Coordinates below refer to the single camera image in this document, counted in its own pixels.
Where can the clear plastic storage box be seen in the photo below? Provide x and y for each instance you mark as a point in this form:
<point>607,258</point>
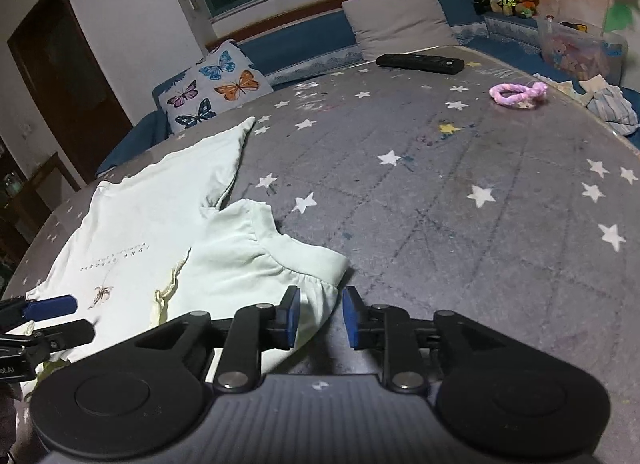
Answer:
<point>580,51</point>

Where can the beige pillow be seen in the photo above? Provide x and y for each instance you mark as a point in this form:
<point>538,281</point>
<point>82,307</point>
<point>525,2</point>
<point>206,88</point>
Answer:
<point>400,24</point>

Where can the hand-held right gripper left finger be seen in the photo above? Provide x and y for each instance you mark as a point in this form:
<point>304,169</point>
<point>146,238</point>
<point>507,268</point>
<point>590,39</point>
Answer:
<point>293,318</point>

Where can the dark wooden door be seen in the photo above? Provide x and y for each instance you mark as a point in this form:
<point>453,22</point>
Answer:
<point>70,89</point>

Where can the striped cloth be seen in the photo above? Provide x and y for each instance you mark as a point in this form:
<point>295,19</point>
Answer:
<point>612,106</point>

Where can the blue cushioned bench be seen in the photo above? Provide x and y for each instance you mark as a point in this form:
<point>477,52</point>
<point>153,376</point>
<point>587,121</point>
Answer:
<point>300,39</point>

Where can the grey star tablecloth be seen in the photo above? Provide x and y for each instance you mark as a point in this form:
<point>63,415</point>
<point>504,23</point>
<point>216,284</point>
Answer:
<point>425,184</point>

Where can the light green shirt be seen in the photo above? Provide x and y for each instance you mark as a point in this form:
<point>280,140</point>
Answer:
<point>150,224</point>

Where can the long black remote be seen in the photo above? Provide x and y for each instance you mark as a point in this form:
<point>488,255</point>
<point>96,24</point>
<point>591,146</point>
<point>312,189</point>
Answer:
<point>420,63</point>

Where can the dark wooden cabinet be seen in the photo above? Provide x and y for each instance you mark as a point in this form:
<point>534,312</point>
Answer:
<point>30,204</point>

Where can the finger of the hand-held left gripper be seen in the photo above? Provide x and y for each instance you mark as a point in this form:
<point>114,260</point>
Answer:
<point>50,307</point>
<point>67,332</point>

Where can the butterfly print pillow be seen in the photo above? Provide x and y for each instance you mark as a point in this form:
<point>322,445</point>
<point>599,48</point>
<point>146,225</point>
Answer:
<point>215,86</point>

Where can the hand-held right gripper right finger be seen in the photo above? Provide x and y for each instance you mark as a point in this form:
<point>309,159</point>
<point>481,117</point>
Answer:
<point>352,320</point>

